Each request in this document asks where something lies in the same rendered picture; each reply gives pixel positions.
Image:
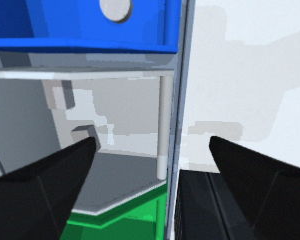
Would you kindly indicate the grey bin rack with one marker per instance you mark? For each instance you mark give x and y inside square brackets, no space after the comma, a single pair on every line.
[179,62]

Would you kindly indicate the grey round disc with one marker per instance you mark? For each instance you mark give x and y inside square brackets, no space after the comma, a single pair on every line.
[118,11]

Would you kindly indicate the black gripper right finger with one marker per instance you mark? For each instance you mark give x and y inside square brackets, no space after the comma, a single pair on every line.
[267,190]

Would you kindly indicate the green open bin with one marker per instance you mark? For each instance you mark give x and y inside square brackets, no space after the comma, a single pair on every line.
[114,224]

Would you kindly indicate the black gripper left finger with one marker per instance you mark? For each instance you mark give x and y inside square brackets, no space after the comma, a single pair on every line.
[36,200]

